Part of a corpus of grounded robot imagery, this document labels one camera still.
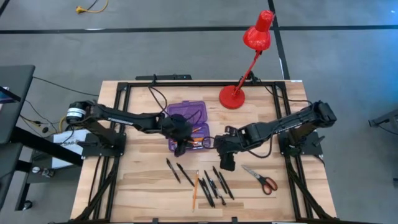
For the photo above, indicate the white cardboard box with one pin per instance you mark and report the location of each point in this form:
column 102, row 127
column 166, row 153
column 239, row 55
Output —
column 66, row 155

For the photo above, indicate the purple plastic supply box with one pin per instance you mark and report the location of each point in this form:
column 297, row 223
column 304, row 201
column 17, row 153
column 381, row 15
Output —
column 186, row 107

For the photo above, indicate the black bar device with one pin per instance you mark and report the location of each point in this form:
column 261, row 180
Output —
column 161, row 77

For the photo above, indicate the orange pencil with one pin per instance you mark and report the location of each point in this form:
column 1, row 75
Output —
column 192, row 142
column 196, row 129
column 195, row 190

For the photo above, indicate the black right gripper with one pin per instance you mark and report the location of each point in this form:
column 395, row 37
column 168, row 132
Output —
column 230, row 141

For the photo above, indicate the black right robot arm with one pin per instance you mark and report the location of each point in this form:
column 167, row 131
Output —
column 280, row 126

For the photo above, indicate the grey stand leg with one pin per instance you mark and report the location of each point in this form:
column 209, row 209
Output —
column 385, row 119

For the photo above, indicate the black pen with clear grip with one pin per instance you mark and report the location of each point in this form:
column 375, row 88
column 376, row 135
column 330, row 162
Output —
column 214, row 186

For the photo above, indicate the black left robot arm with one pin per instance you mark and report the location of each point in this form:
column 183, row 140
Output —
column 124, row 117

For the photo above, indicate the dark grey desk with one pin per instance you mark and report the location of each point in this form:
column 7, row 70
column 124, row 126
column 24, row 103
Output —
column 15, row 93

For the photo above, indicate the red desk lamp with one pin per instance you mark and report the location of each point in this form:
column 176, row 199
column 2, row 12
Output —
column 231, row 97

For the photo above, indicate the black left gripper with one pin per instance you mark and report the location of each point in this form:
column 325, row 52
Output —
column 178, row 127

